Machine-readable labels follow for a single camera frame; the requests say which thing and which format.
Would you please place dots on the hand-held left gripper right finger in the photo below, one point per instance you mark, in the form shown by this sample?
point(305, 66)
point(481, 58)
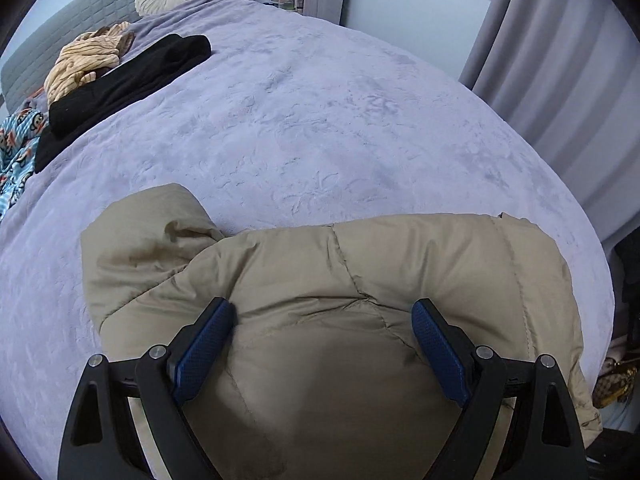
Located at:
point(442, 352)

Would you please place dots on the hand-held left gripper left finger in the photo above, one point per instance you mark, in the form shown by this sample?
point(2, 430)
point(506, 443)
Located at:
point(202, 347)

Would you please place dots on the beige puffer jacket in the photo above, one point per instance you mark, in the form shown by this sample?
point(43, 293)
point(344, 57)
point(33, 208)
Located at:
point(350, 270)

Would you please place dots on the brown patterned bag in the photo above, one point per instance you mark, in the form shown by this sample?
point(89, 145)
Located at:
point(617, 385)

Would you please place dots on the black garment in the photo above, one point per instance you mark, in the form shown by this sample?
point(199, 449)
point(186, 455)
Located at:
point(52, 152)

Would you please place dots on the purple bed blanket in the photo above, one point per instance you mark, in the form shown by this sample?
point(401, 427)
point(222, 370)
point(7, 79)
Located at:
point(310, 110)

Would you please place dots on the blue monkey print cloth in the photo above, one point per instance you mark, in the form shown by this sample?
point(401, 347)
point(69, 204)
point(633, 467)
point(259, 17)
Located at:
point(15, 145)

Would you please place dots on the folded black sweater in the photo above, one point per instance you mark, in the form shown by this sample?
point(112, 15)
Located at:
point(125, 80)

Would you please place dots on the beige striped garment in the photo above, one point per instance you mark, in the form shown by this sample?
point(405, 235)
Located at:
point(85, 62)

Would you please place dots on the grey curtain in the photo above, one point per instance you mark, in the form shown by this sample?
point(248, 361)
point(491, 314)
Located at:
point(560, 60)

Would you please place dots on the grey quilted headboard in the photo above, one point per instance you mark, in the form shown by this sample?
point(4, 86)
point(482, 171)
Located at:
point(75, 15)

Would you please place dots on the cluster of nightstand containers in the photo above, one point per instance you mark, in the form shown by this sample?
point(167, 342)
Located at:
point(287, 0)

